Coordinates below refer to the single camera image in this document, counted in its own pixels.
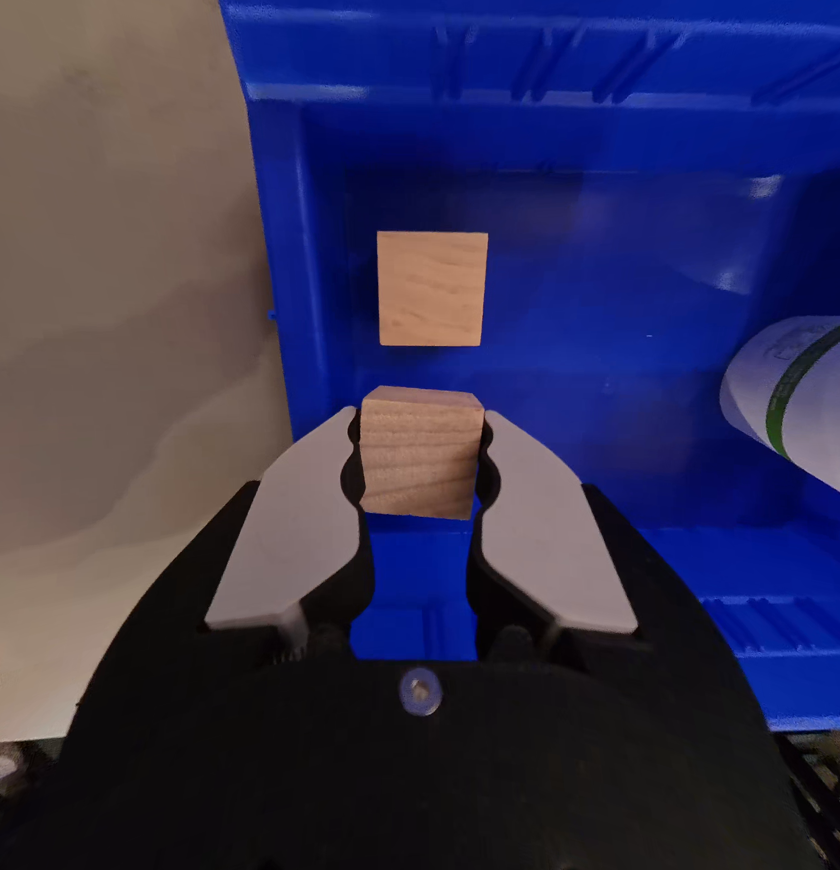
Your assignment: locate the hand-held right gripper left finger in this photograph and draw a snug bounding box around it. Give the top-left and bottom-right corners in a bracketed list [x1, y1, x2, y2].
[204, 405, 377, 657]

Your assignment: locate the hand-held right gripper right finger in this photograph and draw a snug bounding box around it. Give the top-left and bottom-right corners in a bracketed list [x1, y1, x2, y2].
[465, 408, 640, 657]

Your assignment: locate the wooden cube block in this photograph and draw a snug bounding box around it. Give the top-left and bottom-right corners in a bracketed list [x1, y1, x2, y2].
[377, 231, 489, 348]
[359, 385, 486, 521]

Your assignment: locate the blue plastic storage bin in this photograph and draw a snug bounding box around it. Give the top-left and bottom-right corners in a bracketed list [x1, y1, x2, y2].
[218, 0, 840, 734]

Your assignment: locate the white paper cup green stripe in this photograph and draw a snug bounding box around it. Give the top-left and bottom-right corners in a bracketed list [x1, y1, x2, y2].
[719, 315, 840, 500]

